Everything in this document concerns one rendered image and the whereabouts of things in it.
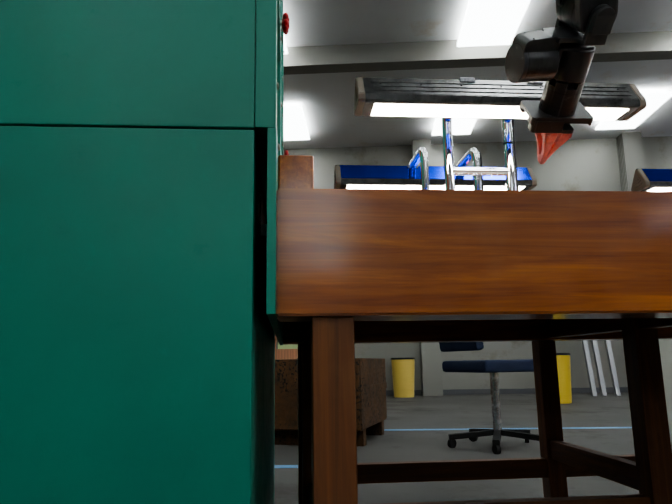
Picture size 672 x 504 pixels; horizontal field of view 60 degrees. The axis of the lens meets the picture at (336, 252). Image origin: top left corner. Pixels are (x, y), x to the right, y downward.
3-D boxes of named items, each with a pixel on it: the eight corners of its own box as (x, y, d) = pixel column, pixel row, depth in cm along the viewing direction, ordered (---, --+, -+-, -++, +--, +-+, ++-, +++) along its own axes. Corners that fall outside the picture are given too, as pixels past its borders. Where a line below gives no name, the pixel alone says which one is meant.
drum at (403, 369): (415, 396, 885) (413, 357, 896) (417, 397, 850) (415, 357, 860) (391, 396, 887) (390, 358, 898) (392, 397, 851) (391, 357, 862)
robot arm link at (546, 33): (620, 6, 81) (584, -10, 88) (546, 8, 78) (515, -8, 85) (593, 89, 88) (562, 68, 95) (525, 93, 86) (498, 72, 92)
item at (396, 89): (648, 106, 124) (644, 75, 126) (357, 100, 119) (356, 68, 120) (626, 122, 132) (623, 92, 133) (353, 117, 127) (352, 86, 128)
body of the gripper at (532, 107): (517, 110, 98) (528, 67, 93) (575, 111, 99) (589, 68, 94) (530, 128, 93) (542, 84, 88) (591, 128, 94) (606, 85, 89)
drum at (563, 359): (546, 404, 684) (542, 353, 695) (537, 402, 720) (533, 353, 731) (579, 403, 682) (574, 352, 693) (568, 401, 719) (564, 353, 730)
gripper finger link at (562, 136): (507, 152, 103) (520, 103, 97) (546, 152, 104) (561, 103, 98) (519, 172, 98) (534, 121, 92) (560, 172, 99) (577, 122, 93)
